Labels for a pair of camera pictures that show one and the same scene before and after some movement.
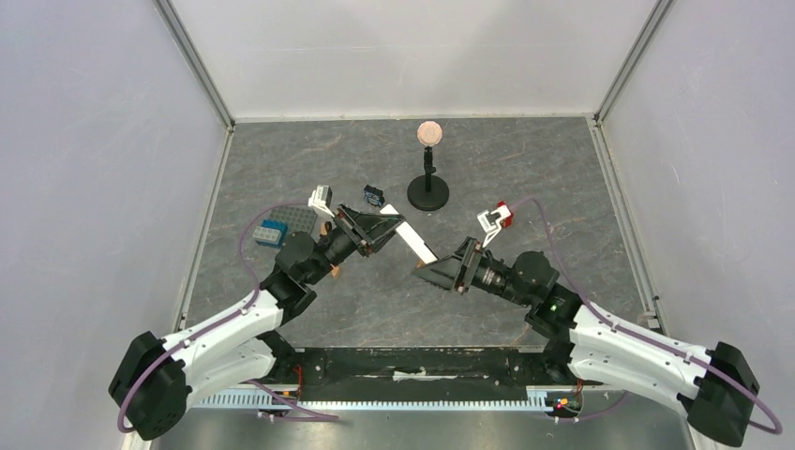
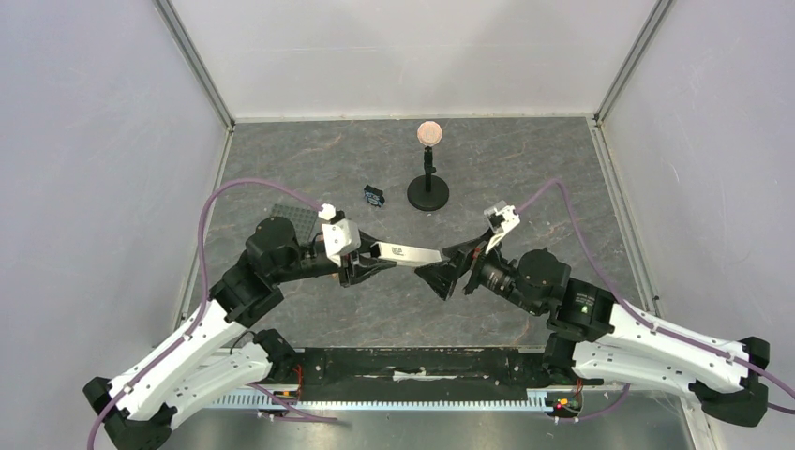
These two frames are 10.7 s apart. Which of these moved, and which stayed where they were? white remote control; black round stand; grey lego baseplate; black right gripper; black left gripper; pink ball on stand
Moved: black left gripper; white remote control
Stayed: grey lego baseplate; black right gripper; black round stand; pink ball on stand
